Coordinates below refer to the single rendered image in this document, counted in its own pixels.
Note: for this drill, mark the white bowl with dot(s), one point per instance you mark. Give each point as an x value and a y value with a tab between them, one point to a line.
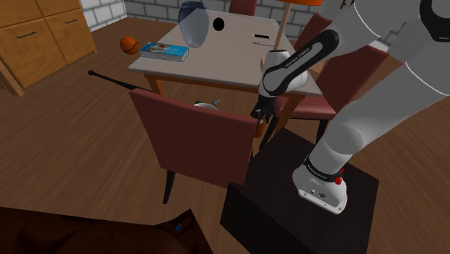
205	106

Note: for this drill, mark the brown cup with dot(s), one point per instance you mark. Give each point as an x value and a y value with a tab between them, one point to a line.
260	128

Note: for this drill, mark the black round disc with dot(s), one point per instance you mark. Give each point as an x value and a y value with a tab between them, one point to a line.
218	24

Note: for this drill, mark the black flat remote control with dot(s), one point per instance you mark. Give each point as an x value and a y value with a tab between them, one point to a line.
261	36

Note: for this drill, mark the blue book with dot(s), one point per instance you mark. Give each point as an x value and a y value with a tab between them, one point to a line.
163	51

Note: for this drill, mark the orange basketball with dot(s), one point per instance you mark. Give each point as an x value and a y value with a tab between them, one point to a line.
129	45

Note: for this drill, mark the lamp with orange shade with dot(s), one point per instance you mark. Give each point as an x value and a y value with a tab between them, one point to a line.
283	24

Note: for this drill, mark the small blue object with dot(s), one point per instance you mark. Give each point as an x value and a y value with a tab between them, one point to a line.
179	227

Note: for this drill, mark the dark robot stand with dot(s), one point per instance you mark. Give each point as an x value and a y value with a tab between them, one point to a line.
277	218

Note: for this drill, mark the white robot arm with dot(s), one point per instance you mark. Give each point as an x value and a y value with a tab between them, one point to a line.
369	116

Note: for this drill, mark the thin dark pen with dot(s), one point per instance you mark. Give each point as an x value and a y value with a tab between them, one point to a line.
263	44

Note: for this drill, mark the red chair with black legs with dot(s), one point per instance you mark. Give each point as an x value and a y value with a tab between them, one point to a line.
242	7
197	144
351	77

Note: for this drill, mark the grey table with wooden legs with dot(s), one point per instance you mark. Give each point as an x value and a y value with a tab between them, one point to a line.
228	59

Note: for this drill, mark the small grey bottle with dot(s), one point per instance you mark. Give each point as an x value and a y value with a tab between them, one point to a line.
215	102

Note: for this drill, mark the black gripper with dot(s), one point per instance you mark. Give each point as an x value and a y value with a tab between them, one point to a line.
264	107

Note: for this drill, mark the blue grey vase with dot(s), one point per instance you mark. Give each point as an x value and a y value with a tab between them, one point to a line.
194	26

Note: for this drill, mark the wooden cabinet with drawers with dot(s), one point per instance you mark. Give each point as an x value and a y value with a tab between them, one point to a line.
31	42

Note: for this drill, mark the black baseball bat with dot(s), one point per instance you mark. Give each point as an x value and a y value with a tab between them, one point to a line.
112	80

